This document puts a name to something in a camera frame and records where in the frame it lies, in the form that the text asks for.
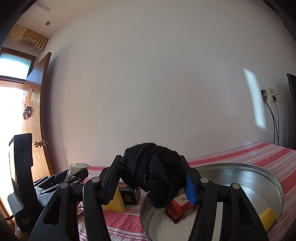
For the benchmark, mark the white wall power socket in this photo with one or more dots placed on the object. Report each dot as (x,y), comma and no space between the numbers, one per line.
(269,95)

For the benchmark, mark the black monitor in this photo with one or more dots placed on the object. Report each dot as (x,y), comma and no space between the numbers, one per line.
(291,110)

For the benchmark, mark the yellow curtain valance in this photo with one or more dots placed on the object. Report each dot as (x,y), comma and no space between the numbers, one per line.
(20,33)

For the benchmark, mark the white snack packet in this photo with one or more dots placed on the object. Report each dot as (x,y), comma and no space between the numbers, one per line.
(75,168)

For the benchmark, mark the black gold gift box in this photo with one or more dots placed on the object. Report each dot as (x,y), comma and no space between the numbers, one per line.
(130,196)

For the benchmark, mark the door hanging ornament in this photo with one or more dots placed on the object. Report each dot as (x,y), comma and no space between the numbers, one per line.
(28,110)

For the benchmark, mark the blue round metal tin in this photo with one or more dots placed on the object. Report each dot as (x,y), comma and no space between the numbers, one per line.
(169,230)

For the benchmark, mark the green yellow sponge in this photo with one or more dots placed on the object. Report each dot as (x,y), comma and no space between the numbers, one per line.
(116,204)

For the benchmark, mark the plain yellow sponge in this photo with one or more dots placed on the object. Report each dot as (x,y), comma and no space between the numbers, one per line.
(268,219)

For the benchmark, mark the black yarn ball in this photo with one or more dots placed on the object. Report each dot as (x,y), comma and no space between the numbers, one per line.
(155,169)

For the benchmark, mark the red white striped tablecloth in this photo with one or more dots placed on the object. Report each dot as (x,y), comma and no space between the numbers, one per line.
(265,172)

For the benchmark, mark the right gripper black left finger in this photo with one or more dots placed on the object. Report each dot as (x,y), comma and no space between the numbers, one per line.
(59,220)

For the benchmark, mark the wooden door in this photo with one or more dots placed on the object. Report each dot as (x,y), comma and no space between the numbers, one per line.
(35,124)

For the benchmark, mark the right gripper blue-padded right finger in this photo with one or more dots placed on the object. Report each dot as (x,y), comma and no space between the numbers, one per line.
(239,219)

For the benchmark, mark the red snack packet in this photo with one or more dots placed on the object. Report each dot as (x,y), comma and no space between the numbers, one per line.
(179,207)

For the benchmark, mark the brass door knob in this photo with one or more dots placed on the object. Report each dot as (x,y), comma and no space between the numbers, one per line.
(41,143)

